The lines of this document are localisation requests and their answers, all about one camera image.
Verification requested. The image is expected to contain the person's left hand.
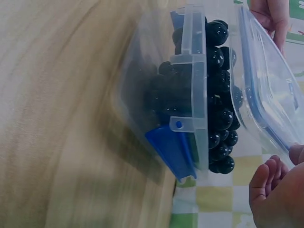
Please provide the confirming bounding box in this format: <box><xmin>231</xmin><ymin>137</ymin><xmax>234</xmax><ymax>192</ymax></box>
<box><xmin>250</xmin><ymin>0</ymin><xmax>287</xmax><ymax>55</ymax></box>

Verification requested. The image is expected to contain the person's right hand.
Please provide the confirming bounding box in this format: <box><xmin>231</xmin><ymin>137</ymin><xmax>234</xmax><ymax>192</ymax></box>
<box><xmin>249</xmin><ymin>142</ymin><xmax>304</xmax><ymax>228</ymax></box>

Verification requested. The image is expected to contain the clear lid with blue seal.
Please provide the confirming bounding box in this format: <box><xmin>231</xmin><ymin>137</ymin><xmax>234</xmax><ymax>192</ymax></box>
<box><xmin>233</xmin><ymin>3</ymin><xmax>304</xmax><ymax>167</ymax></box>

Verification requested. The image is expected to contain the clear plastic container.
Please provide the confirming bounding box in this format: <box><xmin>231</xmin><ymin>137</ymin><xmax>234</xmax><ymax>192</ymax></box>
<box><xmin>113</xmin><ymin>4</ymin><xmax>210</xmax><ymax>184</ymax></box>

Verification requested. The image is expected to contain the pile of black marbles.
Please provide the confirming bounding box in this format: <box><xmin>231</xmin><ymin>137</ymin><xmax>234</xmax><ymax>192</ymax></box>
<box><xmin>145</xmin><ymin>19</ymin><xmax>244</xmax><ymax>177</ymax></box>

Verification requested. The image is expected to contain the blue plastic wedge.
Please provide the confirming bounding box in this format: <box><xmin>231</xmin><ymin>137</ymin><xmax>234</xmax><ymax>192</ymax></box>
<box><xmin>144</xmin><ymin>125</ymin><xmax>198</xmax><ymax>184</ymax></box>

